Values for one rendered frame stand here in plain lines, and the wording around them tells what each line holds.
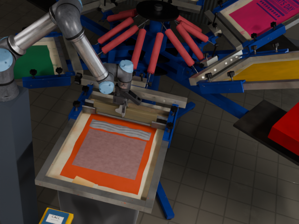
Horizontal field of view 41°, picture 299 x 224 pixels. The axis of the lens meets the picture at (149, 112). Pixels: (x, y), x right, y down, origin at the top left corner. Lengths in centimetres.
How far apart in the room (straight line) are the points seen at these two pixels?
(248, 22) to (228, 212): 151
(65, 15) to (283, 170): 260
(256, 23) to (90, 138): 167
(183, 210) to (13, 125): 160
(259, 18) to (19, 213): 226
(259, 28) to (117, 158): 163
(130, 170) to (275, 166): 201
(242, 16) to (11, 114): 204
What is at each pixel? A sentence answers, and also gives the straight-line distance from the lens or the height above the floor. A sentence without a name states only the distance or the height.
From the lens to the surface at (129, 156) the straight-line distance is 219.
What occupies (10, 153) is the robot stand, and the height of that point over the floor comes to 86.
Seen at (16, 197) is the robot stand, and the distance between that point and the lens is 264.
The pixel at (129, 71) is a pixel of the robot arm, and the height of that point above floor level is 133.
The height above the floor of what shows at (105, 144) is 96.
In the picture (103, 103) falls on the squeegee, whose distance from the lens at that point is 235.
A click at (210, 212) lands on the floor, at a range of 328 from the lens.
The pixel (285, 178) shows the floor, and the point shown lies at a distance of 379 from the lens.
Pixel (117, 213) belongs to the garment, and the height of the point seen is 75.
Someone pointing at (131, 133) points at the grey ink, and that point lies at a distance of 231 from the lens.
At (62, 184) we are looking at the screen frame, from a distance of 200.
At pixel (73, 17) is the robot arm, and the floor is 167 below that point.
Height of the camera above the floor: 252
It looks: 39 degrees down
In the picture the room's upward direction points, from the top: 9 degrees clockwise
